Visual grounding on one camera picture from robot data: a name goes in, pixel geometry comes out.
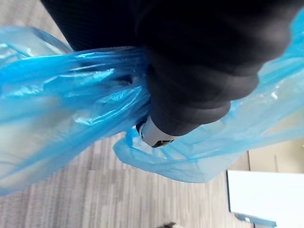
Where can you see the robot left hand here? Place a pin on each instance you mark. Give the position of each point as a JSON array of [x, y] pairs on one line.
[[190, 59]]

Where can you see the blue plastic rubbish bag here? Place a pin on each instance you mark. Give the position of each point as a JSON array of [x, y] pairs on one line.
[[59, 95]]

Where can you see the white cabinet with grey base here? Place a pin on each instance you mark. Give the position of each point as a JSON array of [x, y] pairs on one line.
[[266, 194]]

